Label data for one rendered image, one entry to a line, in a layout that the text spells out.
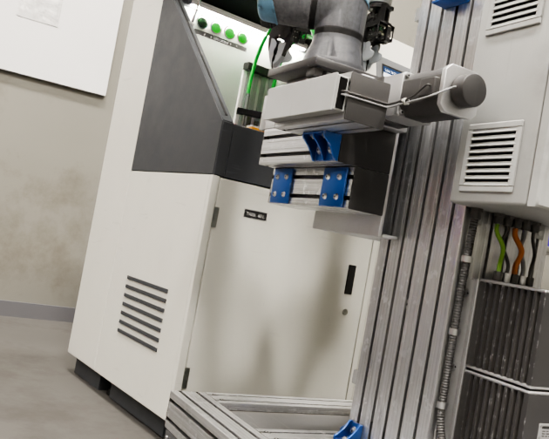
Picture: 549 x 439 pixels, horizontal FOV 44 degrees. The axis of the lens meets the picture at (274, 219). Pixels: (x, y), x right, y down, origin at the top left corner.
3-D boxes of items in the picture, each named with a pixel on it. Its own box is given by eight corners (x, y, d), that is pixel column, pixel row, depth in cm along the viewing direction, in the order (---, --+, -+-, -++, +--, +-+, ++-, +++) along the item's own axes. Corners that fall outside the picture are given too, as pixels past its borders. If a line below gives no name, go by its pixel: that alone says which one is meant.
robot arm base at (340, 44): (376, 80, 156) (383, 38, 157) (321, 62, 149) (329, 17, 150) (339, 87, 170) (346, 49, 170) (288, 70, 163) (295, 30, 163)
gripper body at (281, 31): (303, 47, 209) (315, 8, 206) (285, 41, 202) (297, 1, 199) (287, 41, 214) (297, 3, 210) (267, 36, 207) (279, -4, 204)
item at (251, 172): (224, 177, 197) (234, 123, 198) (217, 176, 201) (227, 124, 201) (376, 212, 233) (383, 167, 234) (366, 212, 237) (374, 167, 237)
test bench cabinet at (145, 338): (161, 447, 192) (212, 173, 194) (89, 389, 239) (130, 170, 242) (344, 440, 233) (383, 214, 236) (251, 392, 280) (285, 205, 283)
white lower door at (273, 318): (178, 412, 193) (220, 177, 196) (174, 409, 195) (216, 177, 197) (344, 411, 231) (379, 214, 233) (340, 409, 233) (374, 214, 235)
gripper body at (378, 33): (376, 37, 213) (382, 0, 214) (356, 41, 220) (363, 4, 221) (392, 44, 218) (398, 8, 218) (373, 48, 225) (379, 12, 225)
